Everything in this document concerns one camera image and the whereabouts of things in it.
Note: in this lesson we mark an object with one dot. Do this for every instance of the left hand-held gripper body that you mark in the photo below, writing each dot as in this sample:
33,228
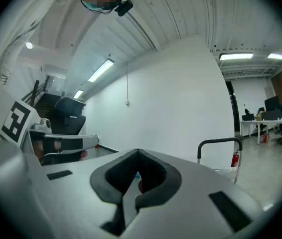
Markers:
16,123

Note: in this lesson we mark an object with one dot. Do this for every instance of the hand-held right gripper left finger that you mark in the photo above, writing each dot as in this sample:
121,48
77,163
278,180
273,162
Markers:
68,200

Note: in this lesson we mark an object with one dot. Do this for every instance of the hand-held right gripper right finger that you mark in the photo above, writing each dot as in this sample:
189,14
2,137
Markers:
193,183

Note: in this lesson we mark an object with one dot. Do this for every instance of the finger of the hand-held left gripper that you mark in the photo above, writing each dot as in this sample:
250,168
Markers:
88,141
61,158

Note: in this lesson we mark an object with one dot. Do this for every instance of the person's left hand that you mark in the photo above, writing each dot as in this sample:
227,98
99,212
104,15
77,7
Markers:
84,155

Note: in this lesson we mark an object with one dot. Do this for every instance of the black office chair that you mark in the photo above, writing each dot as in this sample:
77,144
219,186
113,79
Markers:
67,116

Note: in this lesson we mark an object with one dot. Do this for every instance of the dark staircase with railing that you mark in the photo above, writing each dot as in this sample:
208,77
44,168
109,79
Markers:
43,101

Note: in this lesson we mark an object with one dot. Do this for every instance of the long ceiling light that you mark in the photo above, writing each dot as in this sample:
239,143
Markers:
101,70
235,56
78,94
276,56

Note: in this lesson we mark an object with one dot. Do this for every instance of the round ceiling light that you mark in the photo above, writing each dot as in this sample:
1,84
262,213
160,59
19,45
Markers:
29,45

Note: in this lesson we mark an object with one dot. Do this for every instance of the small cardboard box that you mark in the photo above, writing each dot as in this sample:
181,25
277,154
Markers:
258,117

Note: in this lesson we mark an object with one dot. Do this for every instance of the white office desk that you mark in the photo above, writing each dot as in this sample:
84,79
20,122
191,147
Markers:
268,121

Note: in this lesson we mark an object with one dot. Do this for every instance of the black computer monitor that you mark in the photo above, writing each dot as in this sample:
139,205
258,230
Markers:
271,103

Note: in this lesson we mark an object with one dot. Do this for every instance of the wall conduit with junction box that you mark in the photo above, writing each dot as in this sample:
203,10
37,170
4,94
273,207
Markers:
127,102

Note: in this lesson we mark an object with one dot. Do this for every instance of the black head camera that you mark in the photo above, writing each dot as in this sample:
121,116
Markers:
124,7

